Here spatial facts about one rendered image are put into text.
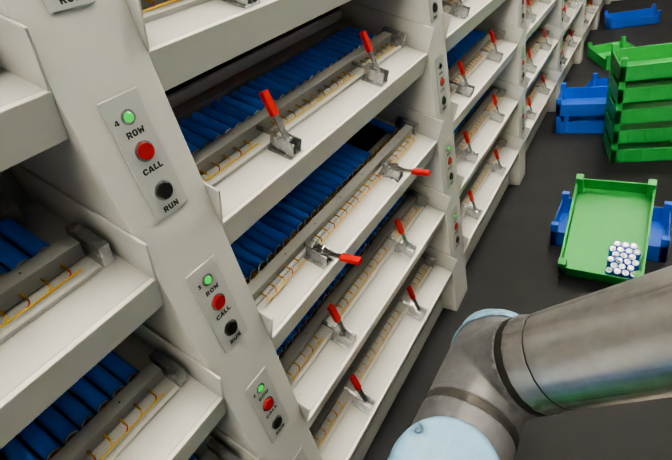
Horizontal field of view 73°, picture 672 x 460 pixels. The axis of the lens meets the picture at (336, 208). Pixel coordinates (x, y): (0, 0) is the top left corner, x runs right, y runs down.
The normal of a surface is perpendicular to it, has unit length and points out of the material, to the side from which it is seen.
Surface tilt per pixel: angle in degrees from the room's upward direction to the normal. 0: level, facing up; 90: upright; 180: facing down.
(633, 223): 28
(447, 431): 15
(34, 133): 111
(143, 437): 21
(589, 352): 66
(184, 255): 90
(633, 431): 0
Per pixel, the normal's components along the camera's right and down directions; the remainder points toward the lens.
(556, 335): -0.87, -0.37
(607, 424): -0.22, -0.83
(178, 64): 0.85, 0.42
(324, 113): 0.10, -0.73
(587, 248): -0.43, -0.48
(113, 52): 0.82, 0.13
